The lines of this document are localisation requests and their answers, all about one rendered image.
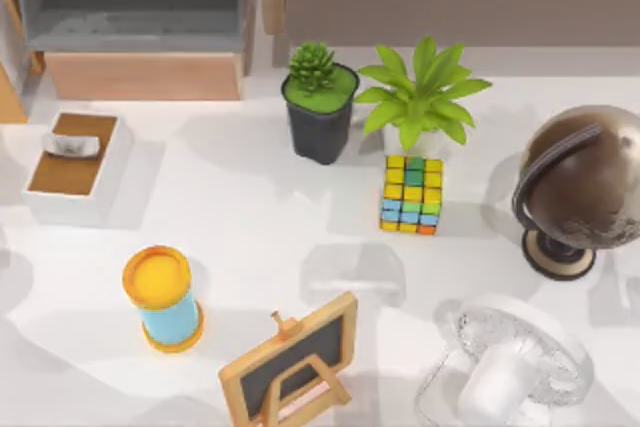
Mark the brown globe on stand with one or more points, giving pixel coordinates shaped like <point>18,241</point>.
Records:
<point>582,192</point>

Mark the leafy plant in white pot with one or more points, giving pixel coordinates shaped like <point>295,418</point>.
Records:
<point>422,92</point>

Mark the pale wooden drawer front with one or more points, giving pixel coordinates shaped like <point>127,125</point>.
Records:
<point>142,75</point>

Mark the blue and orange can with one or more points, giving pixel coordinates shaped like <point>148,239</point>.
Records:
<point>162,299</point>

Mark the wooden framed blackboard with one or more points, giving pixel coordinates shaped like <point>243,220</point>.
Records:
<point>292,362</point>

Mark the white desk fan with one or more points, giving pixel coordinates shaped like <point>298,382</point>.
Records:
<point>505,367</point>

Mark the white tissue box wooden lid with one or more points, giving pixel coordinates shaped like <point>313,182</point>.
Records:
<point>75,169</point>

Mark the succulent in black pot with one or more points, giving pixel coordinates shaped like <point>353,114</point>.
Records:
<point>320,107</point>

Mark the wooden cupboard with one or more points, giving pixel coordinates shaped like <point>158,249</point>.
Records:
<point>10,42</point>

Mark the colourful puzzle cube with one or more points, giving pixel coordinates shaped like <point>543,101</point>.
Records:
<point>411,194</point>

